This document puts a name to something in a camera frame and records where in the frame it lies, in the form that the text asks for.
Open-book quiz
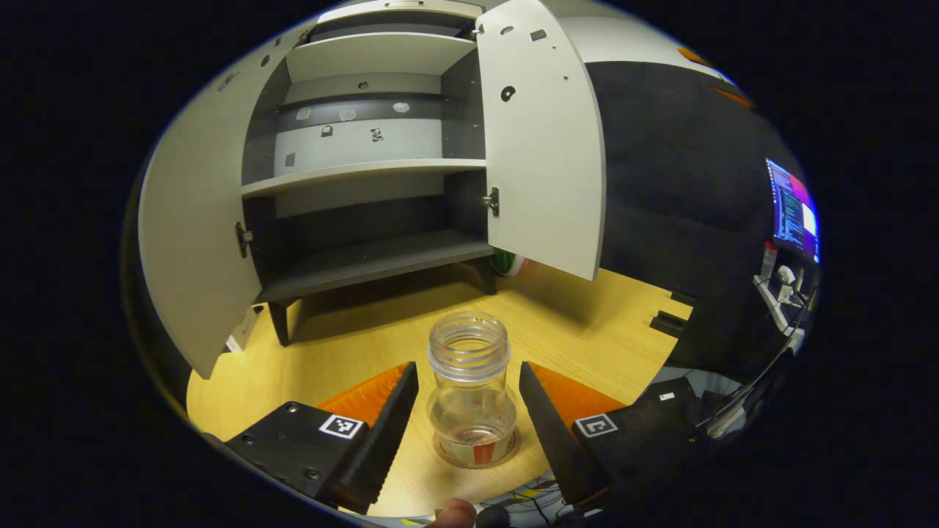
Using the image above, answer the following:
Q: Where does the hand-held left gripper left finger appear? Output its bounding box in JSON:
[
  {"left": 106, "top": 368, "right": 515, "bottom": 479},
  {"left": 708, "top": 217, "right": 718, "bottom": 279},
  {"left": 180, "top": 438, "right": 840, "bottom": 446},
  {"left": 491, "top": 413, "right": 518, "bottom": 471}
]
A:
[{"left": 202, "top": 361, "right": 420, "bottom": 516}]

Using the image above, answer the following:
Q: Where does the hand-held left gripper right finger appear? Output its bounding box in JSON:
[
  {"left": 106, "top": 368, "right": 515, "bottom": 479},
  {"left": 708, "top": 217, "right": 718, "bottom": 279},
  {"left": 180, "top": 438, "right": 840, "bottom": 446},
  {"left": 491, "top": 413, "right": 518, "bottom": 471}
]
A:
[{"left": 519, "top": 361, "right": 723, "bottom": 514}]

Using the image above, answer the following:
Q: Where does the clear glass bottle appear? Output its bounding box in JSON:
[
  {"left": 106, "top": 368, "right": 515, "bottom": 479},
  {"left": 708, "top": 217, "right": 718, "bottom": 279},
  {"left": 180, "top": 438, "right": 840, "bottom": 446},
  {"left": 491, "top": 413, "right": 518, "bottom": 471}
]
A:
[{"left": 427, "top": 311, "right": 519, "bottom": 468}]

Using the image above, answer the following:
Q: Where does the white and grey cabinet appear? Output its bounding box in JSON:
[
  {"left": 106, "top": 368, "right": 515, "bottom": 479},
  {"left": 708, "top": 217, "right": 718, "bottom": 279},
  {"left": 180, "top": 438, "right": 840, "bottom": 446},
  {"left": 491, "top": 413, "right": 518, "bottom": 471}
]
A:
[{"left": 238, "top": 0, "right": 514, "bottom": 347}]

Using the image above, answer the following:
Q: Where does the white flat box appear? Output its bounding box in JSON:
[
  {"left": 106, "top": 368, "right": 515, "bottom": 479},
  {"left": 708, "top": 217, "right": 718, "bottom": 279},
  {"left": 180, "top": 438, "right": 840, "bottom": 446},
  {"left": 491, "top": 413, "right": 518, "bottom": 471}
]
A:
[{"left": 224, "top": 307, "right": 265, "bottom": 354}]

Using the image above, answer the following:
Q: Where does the black backdrop cloth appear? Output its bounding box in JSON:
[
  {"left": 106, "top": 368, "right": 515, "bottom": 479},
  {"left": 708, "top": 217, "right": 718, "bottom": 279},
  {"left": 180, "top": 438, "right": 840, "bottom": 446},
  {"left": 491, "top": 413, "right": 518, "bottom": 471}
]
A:
[{"left": 580, "top": 44, "right": 819, "bottom": 382}]

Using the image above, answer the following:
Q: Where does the computer monitor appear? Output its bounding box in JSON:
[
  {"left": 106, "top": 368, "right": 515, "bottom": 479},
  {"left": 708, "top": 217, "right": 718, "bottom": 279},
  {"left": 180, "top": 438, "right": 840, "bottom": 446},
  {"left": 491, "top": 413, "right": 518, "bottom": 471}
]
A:
[{"left": 765, "top": 158, "right": 821, "bottom": 263}]

